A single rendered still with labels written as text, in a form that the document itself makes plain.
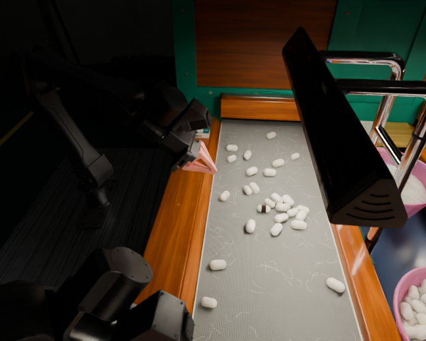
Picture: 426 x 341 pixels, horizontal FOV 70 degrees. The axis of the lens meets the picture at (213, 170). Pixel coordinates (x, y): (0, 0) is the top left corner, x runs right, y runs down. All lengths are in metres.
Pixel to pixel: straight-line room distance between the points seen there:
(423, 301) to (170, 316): 0.53
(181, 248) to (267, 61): 0.68
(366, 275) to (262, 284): 0.20
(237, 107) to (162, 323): 0.83
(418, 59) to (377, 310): 0.80
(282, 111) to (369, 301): 0.65
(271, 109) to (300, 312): 0.66
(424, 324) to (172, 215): 0.54
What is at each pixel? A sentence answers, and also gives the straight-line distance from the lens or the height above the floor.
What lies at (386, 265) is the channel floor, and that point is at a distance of 0.86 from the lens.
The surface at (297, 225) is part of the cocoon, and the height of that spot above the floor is 0.76.
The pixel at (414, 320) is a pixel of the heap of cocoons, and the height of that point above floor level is 0.73.
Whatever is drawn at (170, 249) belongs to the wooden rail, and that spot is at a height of 0.77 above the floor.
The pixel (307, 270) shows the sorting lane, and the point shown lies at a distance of 0.70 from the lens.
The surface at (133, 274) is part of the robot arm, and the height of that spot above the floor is 1.00.
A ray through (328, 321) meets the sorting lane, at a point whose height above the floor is 0.74.
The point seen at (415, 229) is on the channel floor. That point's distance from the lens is 0.99.
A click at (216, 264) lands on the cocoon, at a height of 0.76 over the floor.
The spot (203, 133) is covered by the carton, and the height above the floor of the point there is 0.78.
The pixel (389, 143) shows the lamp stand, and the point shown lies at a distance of 0.70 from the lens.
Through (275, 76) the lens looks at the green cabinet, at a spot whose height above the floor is 0.92.
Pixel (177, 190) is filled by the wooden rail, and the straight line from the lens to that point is 0.81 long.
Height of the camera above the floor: 1.29
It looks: 37 degrees down
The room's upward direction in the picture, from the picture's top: straight up
